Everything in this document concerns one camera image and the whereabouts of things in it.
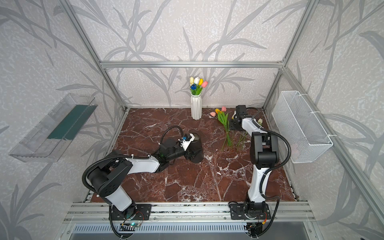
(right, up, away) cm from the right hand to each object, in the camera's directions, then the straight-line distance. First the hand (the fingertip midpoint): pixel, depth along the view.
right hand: (234, 121), depth 103 cm
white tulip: (-26, +25, -13) cm, 38 cm away
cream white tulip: (-29, +26, -9) cm, 40 cm away
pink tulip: (-21, +24, -9) cm, 33 cm away
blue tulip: (-28, +21, -14) cm, 37 cm away
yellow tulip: (-23, +26, -9) cm, 36 cm away
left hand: (-24, -11, -18) cm, 32 cm away
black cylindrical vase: (-26, -16, -25) cm, 40 cm away
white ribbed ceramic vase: (-27, +12, -2) cm, 29 cm away
